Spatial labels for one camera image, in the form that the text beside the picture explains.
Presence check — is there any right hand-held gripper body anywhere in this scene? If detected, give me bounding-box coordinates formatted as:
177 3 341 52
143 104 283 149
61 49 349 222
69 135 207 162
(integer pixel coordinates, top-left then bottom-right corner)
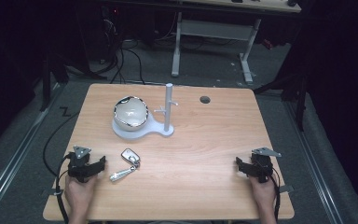
250 147 282 184

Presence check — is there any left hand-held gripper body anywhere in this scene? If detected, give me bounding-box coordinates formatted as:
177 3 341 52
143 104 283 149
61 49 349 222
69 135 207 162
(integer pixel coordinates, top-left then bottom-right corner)
66 145 93 184

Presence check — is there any person's left hand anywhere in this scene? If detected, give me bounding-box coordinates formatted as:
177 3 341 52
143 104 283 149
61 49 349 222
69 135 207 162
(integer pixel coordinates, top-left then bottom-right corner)
63 173 99 213

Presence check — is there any person's right hand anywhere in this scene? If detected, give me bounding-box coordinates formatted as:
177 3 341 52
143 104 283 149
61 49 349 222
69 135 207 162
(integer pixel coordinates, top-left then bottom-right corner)
248 175 278 214

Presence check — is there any shiny steel bowl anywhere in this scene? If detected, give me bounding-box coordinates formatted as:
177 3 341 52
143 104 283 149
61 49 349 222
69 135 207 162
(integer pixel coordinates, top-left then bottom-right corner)
113 95 150 132

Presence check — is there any black metal stand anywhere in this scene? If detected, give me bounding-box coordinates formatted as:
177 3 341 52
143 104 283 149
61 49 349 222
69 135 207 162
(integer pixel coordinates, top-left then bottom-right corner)
38 50 108 113
253 69 310 133

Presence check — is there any white stand with pegs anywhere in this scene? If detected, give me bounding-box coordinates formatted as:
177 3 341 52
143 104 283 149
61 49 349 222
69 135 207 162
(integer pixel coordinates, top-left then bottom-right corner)
111 82 180 141

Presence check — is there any silver car key with keychain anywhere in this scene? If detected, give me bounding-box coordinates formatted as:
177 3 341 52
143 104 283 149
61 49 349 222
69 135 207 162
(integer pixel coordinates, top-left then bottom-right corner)
109 147 142 183

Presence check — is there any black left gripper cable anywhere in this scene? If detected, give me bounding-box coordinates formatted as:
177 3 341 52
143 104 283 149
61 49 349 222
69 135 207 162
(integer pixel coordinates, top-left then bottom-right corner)
55 152 71 224

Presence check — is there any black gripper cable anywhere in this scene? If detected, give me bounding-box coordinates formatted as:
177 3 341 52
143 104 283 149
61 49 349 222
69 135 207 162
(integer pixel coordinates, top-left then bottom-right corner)
55 152 71 224
269 174 282 224

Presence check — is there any black cable on floor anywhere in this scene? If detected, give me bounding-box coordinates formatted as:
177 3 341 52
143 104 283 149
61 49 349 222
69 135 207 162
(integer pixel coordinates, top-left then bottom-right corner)
42 110 82 179

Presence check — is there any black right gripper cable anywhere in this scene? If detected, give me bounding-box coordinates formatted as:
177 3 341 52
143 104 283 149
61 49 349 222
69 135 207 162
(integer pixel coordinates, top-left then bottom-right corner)
269 174 282 224

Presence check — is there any metal floor rail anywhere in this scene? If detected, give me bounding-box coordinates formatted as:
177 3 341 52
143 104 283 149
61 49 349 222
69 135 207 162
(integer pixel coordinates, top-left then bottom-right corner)
284 101 345 224
0 83 62 217

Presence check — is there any bundle of black cables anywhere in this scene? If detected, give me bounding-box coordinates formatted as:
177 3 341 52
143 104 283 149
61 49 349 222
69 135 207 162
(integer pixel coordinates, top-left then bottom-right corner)
101 7 147 86

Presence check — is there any desk with white frame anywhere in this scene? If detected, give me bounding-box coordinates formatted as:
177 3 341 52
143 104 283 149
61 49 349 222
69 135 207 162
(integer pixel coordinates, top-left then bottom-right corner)
170 0 303 86

